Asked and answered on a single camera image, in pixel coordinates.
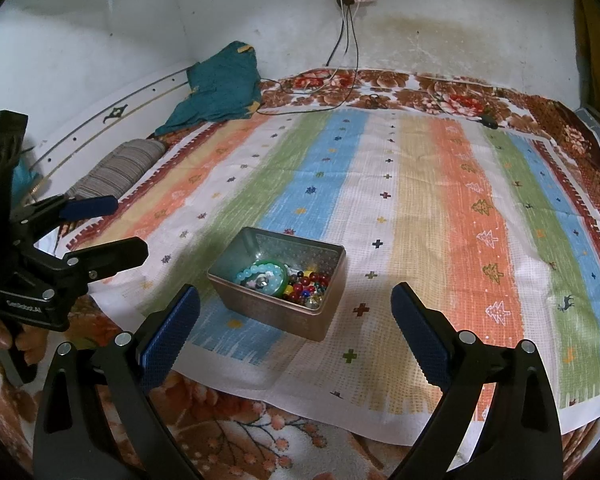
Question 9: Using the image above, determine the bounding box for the metal tin box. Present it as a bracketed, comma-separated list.
[207, 226, 346, 342]

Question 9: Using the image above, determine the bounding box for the light blue bead bracelet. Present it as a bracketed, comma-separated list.
[234, 260, 287, 289]

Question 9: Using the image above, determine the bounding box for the multicolour bead bracelet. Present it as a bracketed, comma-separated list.
[280, 282, 326, 307]

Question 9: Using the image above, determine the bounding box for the striped colourful tablecloth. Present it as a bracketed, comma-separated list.
[0, 67, 600, 480]

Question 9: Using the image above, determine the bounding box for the striped colourful cloth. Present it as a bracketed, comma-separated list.
[65, 107, 600, 433]

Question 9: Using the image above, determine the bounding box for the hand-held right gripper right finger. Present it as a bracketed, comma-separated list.
[391, 282, 563, 480]

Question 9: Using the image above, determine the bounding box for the green jade bangle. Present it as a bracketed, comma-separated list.
[252, 258, 294, 296]

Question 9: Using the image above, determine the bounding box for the red bead bracelet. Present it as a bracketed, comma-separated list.
[287, 270, 331, 293]

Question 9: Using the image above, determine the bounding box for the yellow cloth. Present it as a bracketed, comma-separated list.
[575, 0, 600, 96]

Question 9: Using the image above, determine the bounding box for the white bed headboard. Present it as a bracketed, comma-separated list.
[10, 60, 197, 186]

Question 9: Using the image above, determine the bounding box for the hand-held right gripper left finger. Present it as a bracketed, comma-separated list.
[32, 284, 201, 480]

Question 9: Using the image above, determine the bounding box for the teal cloth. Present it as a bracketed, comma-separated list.
[155, 40, 264, 136]

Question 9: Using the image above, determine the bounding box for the black cable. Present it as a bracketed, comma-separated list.
[256, 2, 361, 116]

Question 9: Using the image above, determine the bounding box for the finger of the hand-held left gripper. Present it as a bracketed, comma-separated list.
[35, 236, 149, 282]
[10, 195, 119, 224]

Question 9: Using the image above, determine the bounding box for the grey striped pillow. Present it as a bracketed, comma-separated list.
[62, 139, 167, 201]

